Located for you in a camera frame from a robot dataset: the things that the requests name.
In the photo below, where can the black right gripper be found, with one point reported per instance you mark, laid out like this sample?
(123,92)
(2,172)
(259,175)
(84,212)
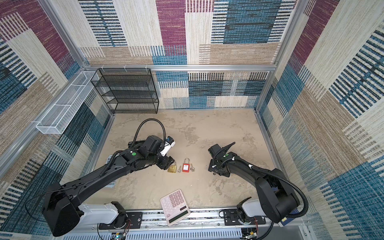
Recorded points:
(212,168)

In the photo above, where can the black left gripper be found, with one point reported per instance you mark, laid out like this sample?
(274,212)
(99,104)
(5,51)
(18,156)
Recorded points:
(167,161)

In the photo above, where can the brass padlock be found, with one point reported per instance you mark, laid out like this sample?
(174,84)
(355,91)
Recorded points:
(172,168)

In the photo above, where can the red safety padlock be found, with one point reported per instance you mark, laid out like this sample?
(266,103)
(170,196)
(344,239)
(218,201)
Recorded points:
(186,166)

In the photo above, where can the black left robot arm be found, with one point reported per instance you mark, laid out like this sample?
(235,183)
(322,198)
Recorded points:
(61,203)

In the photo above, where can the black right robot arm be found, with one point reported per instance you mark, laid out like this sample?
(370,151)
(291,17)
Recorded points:
(278,197)

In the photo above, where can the black stapler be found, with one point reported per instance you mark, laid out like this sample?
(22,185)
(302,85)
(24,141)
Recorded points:
(132,144)

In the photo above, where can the pink calculator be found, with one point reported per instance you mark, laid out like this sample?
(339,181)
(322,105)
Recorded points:
(175,207)

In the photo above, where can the treehouse paperback book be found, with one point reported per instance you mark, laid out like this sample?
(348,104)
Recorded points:
(113,183)

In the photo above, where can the dark blue hardcover book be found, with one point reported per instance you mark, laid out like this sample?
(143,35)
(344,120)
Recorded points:
(285,221)

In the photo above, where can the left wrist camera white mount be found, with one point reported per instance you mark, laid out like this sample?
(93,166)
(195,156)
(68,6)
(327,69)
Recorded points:
(170,142)

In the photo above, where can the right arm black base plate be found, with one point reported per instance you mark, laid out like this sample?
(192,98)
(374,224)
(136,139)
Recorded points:
(234,217)

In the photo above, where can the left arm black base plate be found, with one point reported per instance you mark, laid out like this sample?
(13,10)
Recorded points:
(130,220)

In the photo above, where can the black wire shelf rack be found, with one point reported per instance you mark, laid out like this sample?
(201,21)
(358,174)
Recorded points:
(127,90)

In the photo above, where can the white wire mesh basket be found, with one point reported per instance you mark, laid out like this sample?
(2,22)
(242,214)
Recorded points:
(59,116)

